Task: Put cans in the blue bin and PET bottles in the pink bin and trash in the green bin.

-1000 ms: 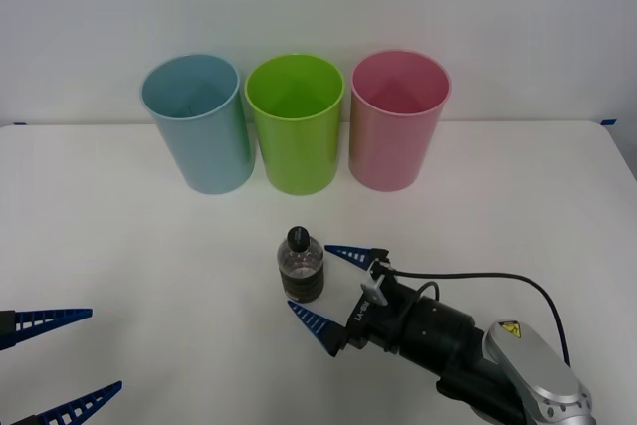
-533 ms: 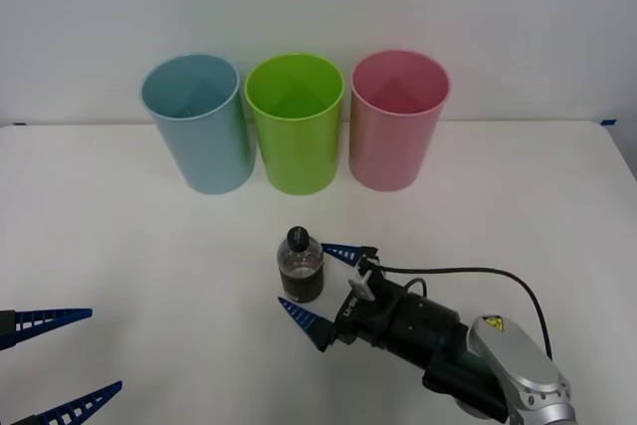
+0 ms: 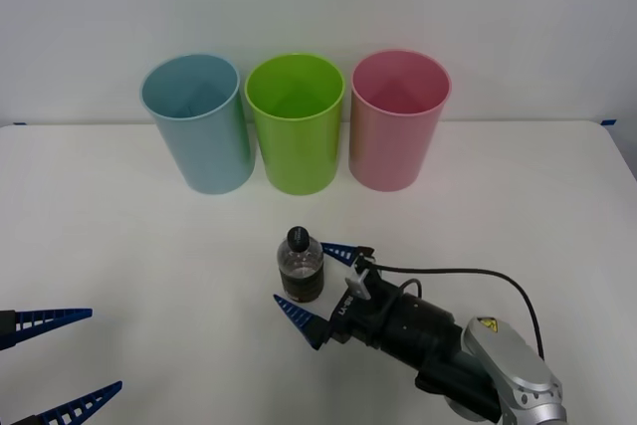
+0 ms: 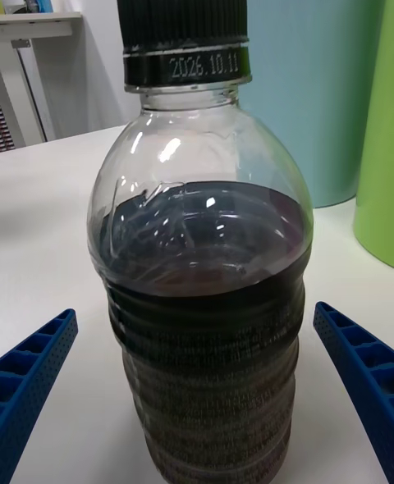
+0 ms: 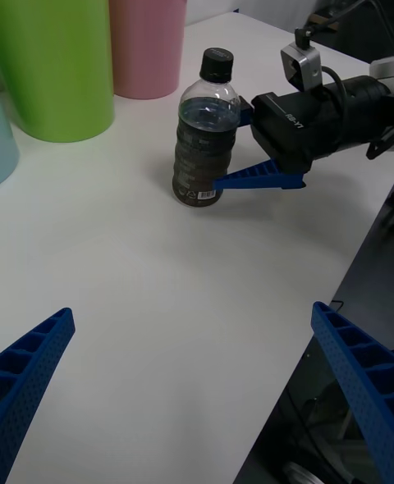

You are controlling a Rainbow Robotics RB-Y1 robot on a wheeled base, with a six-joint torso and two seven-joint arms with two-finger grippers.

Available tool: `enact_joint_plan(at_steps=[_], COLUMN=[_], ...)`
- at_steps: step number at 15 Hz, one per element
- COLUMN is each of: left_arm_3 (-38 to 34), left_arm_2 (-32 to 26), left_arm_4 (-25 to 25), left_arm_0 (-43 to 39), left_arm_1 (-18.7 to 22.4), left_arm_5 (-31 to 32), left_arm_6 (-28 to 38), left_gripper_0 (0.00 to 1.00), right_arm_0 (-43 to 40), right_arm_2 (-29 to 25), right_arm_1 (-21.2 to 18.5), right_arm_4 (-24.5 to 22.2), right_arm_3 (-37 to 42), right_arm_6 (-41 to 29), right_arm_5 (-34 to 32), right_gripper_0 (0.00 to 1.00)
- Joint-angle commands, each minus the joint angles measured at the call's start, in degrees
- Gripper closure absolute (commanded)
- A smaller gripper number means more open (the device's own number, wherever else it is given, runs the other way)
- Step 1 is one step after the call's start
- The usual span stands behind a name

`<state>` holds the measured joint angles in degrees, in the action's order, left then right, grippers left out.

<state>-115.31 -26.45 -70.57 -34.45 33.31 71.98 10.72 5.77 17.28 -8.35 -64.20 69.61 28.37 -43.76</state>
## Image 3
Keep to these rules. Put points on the silver and black right arm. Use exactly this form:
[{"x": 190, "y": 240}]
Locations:
[{"x": 423, "y": 333}]

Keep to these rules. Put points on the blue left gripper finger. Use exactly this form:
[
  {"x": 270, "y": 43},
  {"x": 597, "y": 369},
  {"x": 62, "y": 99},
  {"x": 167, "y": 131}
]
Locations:
[
  {"x": 74, "y": 407},
  {"x": 45, "y": 323}
]

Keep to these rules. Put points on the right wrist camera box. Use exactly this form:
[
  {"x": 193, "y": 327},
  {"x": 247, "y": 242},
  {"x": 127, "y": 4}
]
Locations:
[{"x": 359, "y": 285}]

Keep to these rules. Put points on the small bottle with black cap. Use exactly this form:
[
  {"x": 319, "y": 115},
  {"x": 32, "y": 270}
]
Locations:
[{"x": 301, "y": 283}]

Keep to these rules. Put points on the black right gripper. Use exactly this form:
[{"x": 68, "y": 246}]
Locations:
[{"x": 356, "y": 323}]

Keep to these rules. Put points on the pink plastic bin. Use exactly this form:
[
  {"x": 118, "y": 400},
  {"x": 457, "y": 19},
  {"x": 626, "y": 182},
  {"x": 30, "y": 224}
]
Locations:
[{"x": 388, "y": 151}]

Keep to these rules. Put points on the pale blue plastic bin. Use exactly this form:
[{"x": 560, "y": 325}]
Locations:
[{"x": 209, "y": 156}]

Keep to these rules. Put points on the green plastic bin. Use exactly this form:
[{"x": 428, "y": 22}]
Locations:
[{"x": 298, "y": 156}]

